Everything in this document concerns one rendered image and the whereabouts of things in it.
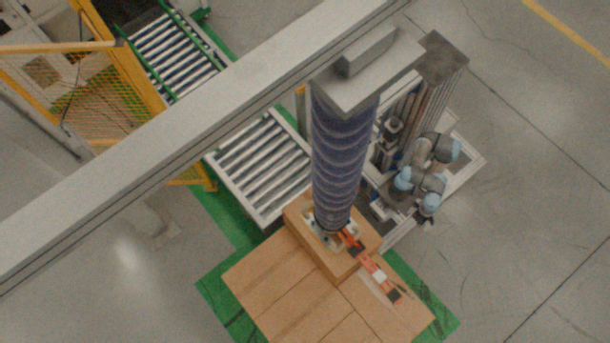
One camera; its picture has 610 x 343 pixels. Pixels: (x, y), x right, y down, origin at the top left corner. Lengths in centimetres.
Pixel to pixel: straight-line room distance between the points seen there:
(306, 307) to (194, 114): 252
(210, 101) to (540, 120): 415
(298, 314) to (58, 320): 209
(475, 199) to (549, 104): 127
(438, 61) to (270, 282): 195
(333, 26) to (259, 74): 21
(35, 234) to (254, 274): 253
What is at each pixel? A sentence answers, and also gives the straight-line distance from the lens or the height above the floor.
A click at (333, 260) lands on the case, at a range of 304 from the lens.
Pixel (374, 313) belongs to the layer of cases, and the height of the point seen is 54.
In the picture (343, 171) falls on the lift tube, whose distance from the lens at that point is 186.
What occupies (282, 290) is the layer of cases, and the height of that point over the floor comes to 54.
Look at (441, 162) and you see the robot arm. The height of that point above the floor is 156.
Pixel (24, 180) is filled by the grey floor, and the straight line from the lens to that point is 501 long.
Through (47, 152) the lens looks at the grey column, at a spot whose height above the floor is 181.
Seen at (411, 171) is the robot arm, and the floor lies 185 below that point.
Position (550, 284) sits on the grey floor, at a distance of 441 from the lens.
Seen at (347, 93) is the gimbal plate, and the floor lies 287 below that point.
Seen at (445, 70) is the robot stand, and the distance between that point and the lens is 237.
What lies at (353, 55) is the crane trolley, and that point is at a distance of 120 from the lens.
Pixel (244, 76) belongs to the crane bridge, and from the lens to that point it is 107.
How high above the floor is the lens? 393
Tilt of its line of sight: 68 degrees down
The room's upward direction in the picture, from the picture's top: 5 degrees counter-clockwise
